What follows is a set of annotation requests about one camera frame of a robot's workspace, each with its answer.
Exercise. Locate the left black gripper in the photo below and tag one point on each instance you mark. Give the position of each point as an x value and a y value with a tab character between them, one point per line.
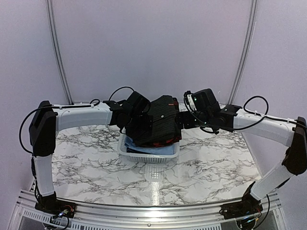
147	125

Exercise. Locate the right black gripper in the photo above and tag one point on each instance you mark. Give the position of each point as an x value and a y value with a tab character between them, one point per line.
180	121

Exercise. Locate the black pinstriped long sleeve shirt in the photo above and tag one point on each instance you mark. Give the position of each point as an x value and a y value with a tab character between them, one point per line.
139	139

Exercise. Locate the white plastic laundry basket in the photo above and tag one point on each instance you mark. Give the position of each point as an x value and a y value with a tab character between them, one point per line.
165	155

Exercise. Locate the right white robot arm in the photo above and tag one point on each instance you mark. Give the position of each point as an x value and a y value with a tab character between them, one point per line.
203	111

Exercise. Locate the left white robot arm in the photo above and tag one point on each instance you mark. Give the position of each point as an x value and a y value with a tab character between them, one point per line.
50	119

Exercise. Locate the red black plaid shirt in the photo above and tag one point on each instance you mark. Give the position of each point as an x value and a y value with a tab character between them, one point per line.
164	130

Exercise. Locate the light blue shirt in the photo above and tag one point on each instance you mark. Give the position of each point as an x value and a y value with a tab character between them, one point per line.
133	148

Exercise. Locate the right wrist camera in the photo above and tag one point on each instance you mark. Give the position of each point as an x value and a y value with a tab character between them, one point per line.
188	100

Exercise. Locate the right aluminium frame post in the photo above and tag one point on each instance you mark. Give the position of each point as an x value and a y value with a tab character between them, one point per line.
245	51

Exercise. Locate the aluminium frame post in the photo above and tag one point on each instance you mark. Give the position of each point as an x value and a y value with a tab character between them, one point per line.
57	53
245	51

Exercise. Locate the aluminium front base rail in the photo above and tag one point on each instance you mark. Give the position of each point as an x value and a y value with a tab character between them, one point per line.
90	216

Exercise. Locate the left aluminium frame post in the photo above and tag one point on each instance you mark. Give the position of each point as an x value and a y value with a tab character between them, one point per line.
57	53

